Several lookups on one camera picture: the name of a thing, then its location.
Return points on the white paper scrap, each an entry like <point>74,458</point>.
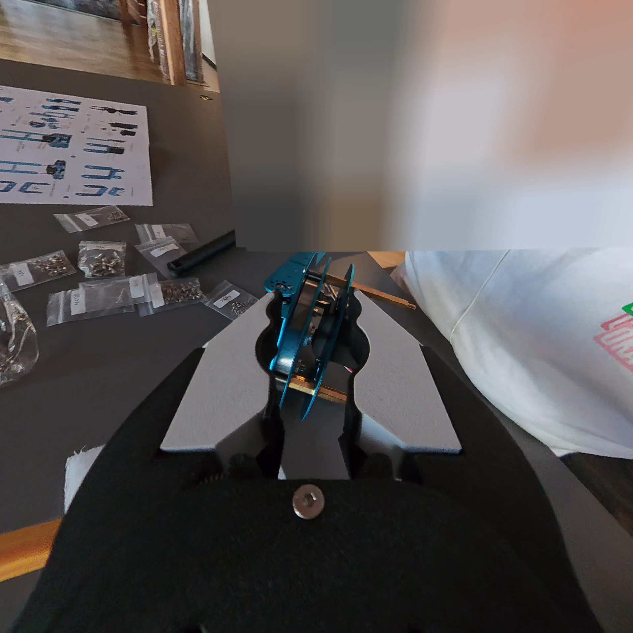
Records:
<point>76,474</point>

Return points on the printed instruction sheet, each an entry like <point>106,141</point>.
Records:
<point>138,188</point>

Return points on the blue toy robot arm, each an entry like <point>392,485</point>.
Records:
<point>292,346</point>

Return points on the large clear plastic bag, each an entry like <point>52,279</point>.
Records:
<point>17,341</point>

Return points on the person's white shirt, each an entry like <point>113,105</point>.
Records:
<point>519,346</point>

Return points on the black tube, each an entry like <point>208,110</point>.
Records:
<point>202,252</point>

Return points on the grey desk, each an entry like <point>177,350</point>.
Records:
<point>123,376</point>

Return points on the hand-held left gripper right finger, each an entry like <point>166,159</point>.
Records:
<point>405,395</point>

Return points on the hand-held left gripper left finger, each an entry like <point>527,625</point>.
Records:
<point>212,390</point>

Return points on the small screw bag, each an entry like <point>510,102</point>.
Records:
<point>81,222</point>
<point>158,254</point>
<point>111,287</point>
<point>101,259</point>
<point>178,292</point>
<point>94,311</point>
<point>170,231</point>
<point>230,301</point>
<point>29,274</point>

